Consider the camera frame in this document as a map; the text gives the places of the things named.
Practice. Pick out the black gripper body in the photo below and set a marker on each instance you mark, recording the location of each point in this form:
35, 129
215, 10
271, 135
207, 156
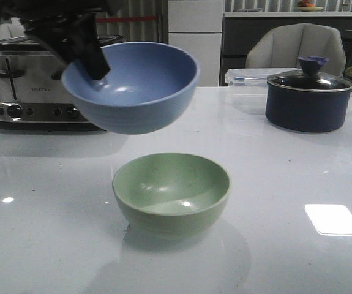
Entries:
49, 23

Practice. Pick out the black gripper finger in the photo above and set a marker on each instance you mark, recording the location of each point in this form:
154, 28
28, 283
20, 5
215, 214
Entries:
86, 47

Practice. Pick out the blue bowl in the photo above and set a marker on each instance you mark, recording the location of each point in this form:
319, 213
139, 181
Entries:
149, 86

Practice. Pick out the green bowl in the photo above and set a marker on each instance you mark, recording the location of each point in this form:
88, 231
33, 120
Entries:
171, 195

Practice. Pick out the red barrier tape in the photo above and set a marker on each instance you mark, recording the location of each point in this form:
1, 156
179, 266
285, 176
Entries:
126, 19

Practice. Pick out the white armchair left background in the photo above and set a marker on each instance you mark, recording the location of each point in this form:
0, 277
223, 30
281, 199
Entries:
11, 30

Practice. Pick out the black chrome four-slot toaster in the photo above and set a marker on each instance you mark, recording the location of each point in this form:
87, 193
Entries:
32, 96

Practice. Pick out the white refrigerator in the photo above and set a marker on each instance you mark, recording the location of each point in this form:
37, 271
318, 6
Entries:
196, 27

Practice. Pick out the dark kitchen counter cabinet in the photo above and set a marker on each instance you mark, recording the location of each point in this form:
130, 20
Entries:
242, 31

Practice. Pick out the clear plastic food container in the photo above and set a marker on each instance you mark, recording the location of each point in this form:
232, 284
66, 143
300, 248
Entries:
248, 88

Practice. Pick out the beige padded chair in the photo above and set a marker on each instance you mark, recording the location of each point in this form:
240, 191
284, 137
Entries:
281, 47

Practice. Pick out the fruit plate on counter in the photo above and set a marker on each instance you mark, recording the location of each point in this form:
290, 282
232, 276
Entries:
307, 6

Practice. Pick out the glass pot lid blue knob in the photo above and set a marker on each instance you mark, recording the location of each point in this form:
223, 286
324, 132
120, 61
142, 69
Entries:
309, 77

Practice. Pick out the dark blue saucepan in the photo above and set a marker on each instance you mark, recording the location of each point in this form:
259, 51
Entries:
307, 110

